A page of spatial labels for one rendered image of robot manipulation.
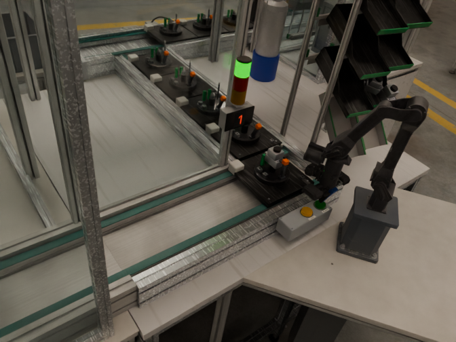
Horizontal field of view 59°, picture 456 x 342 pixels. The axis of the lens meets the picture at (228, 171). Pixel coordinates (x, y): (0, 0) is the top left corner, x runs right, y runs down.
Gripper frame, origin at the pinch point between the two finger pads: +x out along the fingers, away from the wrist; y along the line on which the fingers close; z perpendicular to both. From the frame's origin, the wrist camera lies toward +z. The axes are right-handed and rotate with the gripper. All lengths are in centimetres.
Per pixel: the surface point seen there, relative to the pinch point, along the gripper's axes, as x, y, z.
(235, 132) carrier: 0.4, 3.6, 46.1
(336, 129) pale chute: -6.8, -27.6, 20.2
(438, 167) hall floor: 102, -222, 32
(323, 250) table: 15.3, 5.8, -10.9
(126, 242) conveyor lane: 9, 65, 24
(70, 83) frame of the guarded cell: -63, 82, 0
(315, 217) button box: 5.1, 5.9, -3.5
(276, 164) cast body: -3.8, 7.0, 18.2
